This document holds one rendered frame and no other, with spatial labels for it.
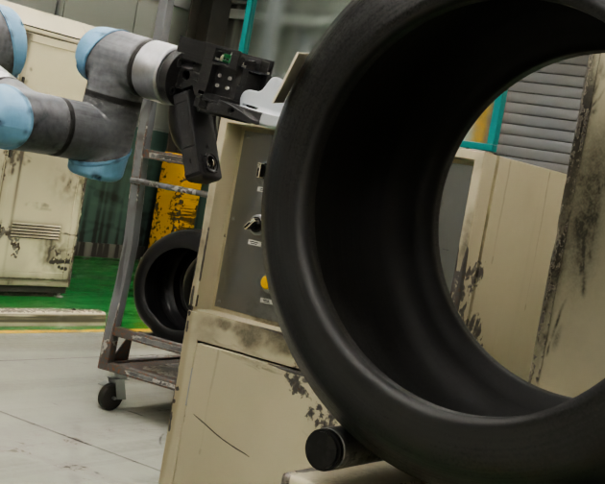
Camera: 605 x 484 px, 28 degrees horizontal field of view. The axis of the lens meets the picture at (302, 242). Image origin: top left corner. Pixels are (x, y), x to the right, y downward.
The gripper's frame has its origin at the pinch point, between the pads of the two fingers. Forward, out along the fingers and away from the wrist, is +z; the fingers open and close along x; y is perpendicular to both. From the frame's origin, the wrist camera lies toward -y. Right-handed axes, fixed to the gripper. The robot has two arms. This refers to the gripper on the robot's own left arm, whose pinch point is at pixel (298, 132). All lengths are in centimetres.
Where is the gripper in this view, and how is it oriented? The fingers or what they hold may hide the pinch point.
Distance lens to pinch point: 140.8
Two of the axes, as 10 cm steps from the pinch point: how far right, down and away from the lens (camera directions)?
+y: 2.7, -9.5, -1.2
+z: 7.9, 2.9, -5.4
